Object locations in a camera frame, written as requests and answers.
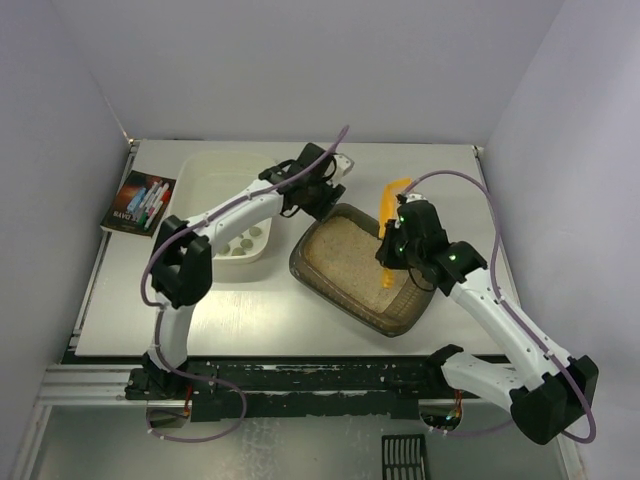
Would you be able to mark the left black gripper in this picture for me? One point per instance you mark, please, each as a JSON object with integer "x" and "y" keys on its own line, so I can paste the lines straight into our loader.
{"x": 323, "y": 198}

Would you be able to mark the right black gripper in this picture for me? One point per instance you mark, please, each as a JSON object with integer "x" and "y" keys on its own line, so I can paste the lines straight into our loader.
{"x": 393, "y": 245}

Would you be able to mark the yellow litter scoop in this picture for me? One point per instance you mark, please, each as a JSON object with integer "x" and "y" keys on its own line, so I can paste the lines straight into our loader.
{"x": 387, "y": 211}

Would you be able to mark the dark brown litter box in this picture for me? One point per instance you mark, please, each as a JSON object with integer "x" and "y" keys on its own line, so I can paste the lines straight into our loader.
{"x": 335, "y": 258}

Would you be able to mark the white plastic bin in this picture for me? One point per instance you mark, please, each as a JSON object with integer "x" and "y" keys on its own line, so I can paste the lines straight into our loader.
{"x": 211, "y": 177}

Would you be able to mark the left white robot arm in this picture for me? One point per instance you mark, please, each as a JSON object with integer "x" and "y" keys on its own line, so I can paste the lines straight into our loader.
{"x": 180, "y": 270}

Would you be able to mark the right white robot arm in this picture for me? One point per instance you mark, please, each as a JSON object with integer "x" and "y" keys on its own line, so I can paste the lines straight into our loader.
{"x": 545, "y": 390}

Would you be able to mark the dark book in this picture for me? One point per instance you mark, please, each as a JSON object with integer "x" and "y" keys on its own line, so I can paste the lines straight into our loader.
{"x": 139, "y": 204}

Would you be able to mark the black vent grille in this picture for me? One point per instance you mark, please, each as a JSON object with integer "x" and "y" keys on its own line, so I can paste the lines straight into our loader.
{"x": 404, "y": 457}

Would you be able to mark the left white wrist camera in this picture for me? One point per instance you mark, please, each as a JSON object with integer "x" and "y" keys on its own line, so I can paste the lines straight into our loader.
{"x": 343, "y": 166}

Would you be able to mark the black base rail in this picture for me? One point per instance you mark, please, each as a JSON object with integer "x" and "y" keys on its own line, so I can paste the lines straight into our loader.
{"x": 219, "y": 388}

